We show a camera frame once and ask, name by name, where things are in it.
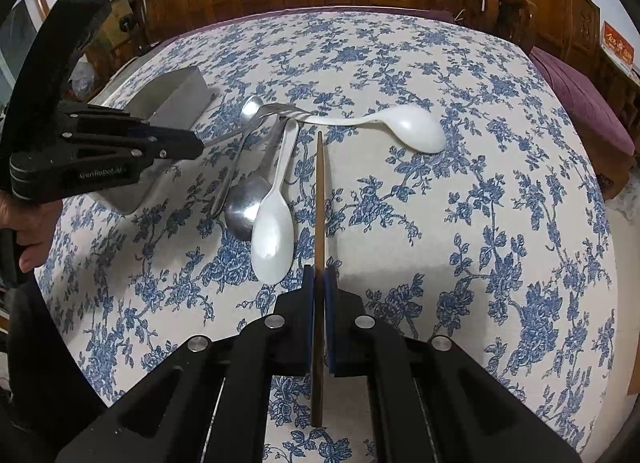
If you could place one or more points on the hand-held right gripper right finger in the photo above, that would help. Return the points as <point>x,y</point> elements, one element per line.
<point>330,323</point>

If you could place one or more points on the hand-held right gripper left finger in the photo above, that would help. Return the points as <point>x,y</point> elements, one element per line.
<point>309,318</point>

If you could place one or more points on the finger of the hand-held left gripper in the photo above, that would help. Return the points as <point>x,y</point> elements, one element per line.
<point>100,118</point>
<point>175,145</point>

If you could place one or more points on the metal tray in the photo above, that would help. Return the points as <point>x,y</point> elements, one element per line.
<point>175,93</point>

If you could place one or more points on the small metal spoon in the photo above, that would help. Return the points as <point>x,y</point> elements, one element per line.
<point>250,110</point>

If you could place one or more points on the metal fork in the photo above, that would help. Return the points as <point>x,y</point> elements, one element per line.
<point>260,115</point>

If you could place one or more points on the large metal spoon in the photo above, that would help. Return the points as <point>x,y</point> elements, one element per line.
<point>242,210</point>

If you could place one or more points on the wooden chopstick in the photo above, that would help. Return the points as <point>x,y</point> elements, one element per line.
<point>320,203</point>

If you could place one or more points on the person's left hand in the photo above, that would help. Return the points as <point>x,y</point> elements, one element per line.
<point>35,228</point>

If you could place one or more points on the clear plastic bag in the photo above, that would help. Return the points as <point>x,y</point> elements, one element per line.
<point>84,79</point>

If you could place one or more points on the wooden framed glass door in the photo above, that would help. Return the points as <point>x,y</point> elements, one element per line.
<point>20,28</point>

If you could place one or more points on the large cardboard box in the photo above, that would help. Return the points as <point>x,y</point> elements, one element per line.
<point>117,43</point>

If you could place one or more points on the black fan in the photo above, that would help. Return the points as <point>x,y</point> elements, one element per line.
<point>129,23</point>

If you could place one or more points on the white plastic bag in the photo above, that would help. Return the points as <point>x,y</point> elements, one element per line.
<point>622,203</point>

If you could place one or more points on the purple armchair cushion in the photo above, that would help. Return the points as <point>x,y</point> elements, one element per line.
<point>580,98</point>

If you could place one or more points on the red box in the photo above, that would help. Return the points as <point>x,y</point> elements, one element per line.
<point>617,43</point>

